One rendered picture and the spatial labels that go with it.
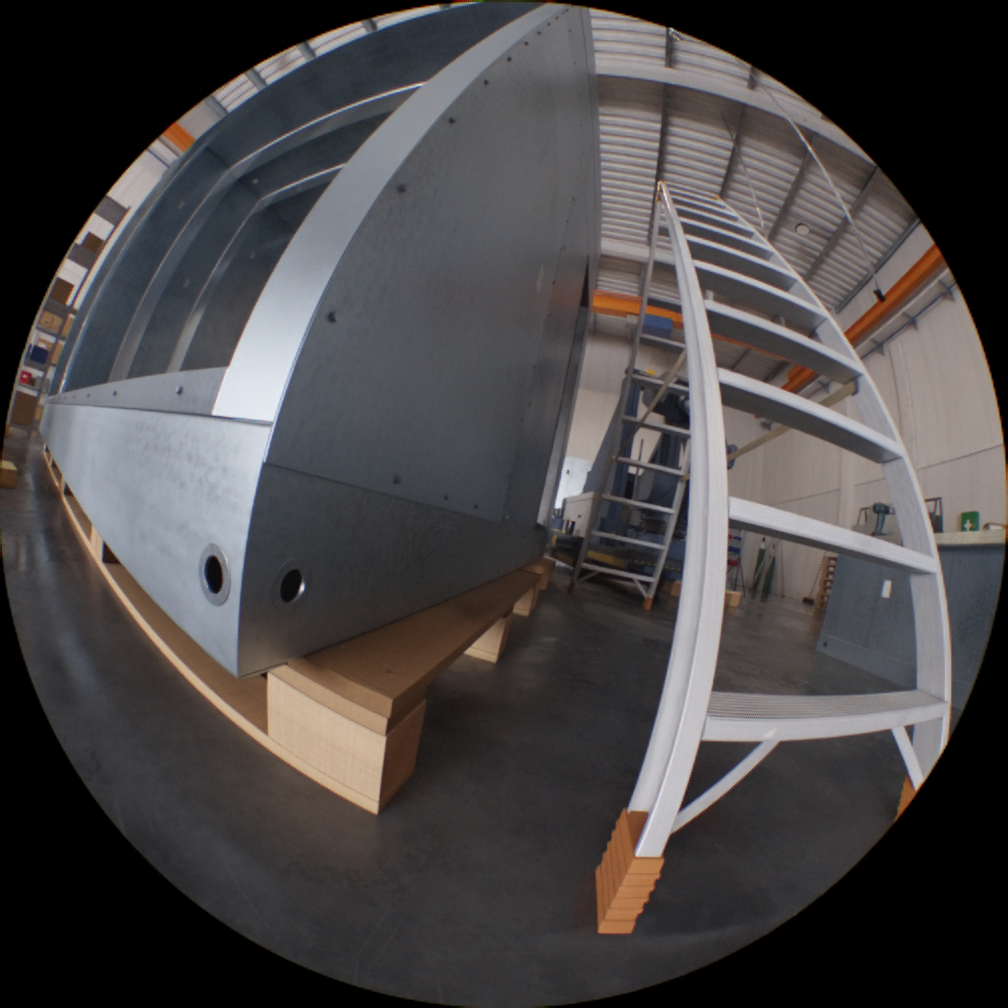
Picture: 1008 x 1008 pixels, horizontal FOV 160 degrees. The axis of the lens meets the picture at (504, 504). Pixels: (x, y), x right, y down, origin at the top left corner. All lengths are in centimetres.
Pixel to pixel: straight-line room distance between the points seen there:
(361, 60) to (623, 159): 669
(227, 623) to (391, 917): 28
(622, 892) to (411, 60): 342
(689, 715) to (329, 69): 359
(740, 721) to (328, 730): 40
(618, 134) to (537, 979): 897
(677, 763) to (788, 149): 879
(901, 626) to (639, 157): 866
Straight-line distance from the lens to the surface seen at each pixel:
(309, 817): 44
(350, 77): 337
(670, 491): 267
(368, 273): 36
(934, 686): 73
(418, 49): 309
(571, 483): 781
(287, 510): 31
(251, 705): 55
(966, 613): 182
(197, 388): 42
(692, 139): 866
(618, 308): 1030
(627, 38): 797
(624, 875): 38
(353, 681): 36
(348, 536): 38
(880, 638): 207
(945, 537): 186
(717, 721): 35
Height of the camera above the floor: 34
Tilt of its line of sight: 3 degrees up
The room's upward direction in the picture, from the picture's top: 13 degrees clockwise
